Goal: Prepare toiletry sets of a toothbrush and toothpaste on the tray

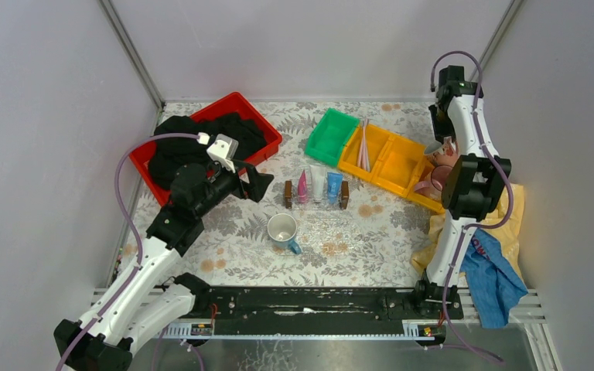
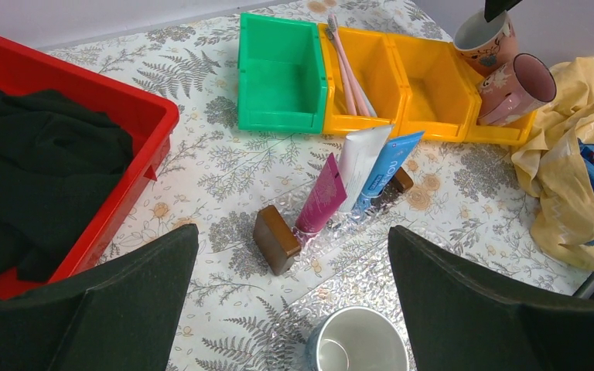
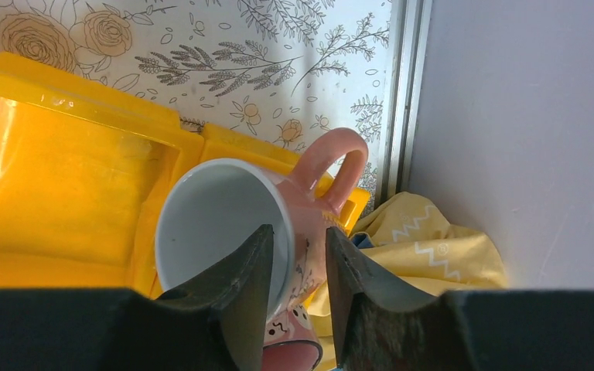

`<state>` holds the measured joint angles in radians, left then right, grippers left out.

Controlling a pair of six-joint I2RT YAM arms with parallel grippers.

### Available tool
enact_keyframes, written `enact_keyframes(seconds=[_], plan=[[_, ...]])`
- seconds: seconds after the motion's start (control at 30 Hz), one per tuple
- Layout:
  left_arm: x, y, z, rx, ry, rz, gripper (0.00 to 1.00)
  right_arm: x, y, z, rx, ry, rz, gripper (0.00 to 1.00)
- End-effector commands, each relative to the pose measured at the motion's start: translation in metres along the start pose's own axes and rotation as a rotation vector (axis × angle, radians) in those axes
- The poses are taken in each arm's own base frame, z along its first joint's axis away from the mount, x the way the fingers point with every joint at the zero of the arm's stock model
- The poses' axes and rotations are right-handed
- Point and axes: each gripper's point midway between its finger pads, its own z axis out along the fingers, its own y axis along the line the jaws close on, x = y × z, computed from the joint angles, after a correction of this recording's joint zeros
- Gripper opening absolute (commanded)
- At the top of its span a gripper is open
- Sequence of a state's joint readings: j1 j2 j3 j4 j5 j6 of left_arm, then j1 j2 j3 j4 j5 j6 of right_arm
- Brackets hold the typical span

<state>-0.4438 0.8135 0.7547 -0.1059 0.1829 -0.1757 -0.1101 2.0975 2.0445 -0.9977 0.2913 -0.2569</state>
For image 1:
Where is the clear acrylic toiletry tray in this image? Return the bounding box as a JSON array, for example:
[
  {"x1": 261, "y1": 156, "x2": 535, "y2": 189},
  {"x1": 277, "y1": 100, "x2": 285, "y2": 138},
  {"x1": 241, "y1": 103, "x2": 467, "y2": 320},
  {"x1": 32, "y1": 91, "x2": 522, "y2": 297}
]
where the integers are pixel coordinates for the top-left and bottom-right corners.
[{"x1": 282, "y1": 180, "x2": 350, "y2": 211}]

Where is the pink toothpaste tube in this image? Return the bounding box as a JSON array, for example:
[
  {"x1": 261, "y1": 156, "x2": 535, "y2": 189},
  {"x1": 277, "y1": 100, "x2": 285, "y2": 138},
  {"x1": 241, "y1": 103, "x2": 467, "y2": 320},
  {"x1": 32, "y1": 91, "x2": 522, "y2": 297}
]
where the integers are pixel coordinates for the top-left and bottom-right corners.
[{"x1": 297, "y1": 170, "x2": 309, "y2": 204}]

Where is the white ceramic cup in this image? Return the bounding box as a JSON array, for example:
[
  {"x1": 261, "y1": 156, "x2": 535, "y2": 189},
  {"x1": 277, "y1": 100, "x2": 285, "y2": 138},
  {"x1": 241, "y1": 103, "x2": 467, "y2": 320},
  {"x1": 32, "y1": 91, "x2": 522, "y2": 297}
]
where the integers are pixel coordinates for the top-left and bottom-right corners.
[{"x1": 267, "y1": 213, "x2": 302, "y2": 255}]

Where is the white toothpaste tube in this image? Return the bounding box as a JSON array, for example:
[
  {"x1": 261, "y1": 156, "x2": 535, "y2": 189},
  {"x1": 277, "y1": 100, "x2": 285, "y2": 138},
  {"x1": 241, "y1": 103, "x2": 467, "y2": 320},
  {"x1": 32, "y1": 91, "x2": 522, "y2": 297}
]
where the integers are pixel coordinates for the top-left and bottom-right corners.
[{"x1": 309, "y1": 165, "x2": 327, "y2": 203}]

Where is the blue toothpaste tube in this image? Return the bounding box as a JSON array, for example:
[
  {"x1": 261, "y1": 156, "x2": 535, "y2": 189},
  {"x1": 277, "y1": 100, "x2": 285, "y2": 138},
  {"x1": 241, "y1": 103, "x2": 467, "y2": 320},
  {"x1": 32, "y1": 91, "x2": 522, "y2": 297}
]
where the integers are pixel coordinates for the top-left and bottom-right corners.
[{"x1": 326, "y1": 172, "x2": 343, "y2": 205}]

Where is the pink patterned cup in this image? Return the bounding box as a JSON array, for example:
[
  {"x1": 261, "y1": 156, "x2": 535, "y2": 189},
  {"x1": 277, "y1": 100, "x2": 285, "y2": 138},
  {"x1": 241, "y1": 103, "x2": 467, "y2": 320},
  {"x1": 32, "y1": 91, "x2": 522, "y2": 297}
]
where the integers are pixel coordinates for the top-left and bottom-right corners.
[{"x1": 424, "y1": 137, "x2": 459, "y2": 167}]

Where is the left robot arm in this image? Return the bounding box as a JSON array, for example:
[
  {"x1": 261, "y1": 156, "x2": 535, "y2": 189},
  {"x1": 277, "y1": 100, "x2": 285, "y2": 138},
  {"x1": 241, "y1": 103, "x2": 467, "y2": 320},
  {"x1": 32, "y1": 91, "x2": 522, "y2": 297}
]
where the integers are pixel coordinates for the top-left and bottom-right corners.
[{"x1": 53, "y1": 161, "x2": 274, "y2": 370}]

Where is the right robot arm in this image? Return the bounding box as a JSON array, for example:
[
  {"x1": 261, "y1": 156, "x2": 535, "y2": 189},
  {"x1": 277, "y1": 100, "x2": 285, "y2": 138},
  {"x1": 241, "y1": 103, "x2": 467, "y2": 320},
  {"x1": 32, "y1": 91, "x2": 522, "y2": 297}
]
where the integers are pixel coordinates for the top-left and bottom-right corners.
[{"x1": 411, "y1": 66, "x2": 511, "y2": 319}]

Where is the pink toothbrush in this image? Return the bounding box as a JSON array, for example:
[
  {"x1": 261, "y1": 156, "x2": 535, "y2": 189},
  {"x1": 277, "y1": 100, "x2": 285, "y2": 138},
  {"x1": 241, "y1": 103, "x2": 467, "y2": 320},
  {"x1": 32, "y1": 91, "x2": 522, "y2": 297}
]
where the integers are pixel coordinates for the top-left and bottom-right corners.
[{"x1": 357, "y1": 118, "x2": 371, "y2": 172}]

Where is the orange bin with toothpastes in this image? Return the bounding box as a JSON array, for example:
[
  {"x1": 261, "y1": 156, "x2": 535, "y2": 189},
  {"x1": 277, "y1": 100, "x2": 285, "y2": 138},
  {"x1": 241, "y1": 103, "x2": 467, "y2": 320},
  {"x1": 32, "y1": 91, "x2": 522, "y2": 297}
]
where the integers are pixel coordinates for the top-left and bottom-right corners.
[{"x1": 370, "y1": 134, "x2": 425, "y2": 198}]

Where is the pink glossy mug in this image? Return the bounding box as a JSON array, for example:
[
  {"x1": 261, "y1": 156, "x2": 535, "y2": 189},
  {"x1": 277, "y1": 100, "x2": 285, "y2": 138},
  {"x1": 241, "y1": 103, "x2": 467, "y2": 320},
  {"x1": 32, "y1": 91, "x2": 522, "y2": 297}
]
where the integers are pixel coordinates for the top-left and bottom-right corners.
[{"x1": 414, "y1": 165, "x2": 452, "y2": 200}]

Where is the black cloth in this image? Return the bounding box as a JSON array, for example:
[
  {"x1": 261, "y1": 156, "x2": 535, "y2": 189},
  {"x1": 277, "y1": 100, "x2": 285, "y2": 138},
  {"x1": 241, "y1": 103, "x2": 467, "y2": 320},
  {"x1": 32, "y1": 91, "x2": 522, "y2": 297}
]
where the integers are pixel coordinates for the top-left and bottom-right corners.
[{"x1": 148, "y1": 112, "x2": 267, "y2": 190}]

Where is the green plastic bin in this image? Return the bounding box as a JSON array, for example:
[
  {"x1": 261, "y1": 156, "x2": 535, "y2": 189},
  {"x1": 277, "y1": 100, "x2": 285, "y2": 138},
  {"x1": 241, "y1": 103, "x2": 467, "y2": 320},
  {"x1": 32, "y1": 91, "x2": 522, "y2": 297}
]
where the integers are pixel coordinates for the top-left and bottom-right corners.
[{"x1": 305, "y1": 108, "x2": 360, "y2": 167}]

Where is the red plastic bin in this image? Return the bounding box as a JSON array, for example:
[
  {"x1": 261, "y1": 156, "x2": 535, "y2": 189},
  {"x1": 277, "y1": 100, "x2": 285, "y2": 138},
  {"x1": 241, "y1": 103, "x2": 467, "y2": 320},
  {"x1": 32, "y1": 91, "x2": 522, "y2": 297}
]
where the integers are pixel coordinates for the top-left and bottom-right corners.
[{"x1": 130, "y1": 92, "x2": 282, "y2": 206}]

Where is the yellow cloth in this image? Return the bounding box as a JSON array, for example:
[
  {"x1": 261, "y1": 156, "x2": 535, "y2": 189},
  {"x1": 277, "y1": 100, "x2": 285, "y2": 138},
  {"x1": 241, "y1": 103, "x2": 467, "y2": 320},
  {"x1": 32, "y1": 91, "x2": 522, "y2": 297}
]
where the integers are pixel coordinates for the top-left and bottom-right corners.
[{"x1": 411, "y1": 183, "x2": 525, "y2": 279}]

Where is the blue cloth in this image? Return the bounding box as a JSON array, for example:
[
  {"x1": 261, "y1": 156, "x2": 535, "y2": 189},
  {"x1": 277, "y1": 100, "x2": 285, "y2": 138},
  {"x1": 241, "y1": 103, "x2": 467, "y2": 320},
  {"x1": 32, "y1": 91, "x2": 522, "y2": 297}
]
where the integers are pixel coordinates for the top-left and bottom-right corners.
[{"x1": 460, "y1": 229, "x2": 527, "y2": 329}]

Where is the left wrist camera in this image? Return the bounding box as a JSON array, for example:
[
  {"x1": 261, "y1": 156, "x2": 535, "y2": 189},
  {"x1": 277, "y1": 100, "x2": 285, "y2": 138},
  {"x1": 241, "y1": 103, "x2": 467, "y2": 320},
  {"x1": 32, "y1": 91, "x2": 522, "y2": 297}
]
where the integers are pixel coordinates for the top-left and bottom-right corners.
[{"x1": 197, "y1": 132, "x2": 238, "y2": 172}]

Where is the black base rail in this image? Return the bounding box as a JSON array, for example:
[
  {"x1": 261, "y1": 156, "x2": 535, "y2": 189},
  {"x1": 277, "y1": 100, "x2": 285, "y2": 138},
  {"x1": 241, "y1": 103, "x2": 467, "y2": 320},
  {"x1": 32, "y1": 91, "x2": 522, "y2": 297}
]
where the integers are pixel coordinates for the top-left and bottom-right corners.
[{"x1": 177, "y1": 286, "x2": 463, "y2": 343}]

